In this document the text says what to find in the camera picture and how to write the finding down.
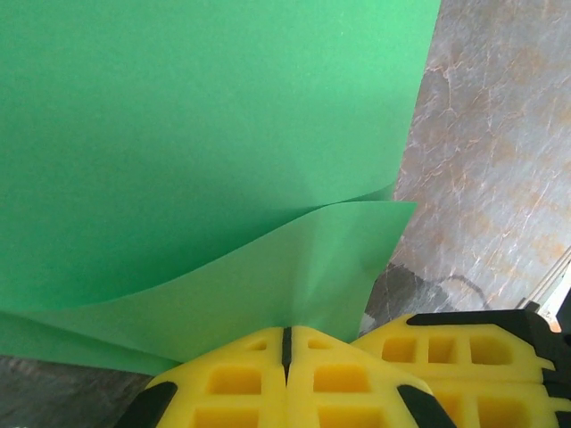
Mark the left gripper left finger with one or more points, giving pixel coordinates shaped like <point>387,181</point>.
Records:
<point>196,401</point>

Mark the wide aluminium mounting rail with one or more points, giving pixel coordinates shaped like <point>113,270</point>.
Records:
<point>553,281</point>

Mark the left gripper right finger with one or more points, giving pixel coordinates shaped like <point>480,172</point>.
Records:
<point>383,392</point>

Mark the green paper sheet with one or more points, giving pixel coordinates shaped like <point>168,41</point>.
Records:
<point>178,134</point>

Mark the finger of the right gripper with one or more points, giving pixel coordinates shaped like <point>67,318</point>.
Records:
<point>455,330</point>
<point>464,401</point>

